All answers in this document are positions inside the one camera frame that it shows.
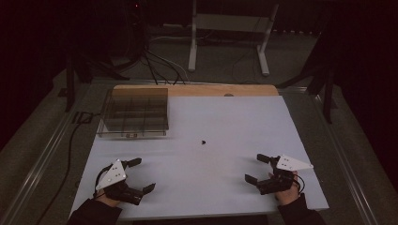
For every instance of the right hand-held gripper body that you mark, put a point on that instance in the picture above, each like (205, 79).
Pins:
(292, 163)

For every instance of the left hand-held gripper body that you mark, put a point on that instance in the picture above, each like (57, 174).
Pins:
(112, 175)

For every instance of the person's left hand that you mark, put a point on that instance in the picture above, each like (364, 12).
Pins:
(105, 197)

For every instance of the person's right hand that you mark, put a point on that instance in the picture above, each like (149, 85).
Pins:
(287, 196)

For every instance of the white table mat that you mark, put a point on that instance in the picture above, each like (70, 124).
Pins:
(219, 175)

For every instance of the clear plastic compartment box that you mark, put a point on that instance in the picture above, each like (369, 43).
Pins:
(134, 114)

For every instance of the black floor socket plate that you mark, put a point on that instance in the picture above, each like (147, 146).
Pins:
(82, 117)

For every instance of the black metal stand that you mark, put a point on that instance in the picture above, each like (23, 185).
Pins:
(70, 90)
(328, 100)

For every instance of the white metal stand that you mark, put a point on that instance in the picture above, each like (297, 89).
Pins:
(193, 47)

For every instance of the metal floor rail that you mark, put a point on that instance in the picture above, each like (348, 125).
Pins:
(40, 162)
(344, 162)

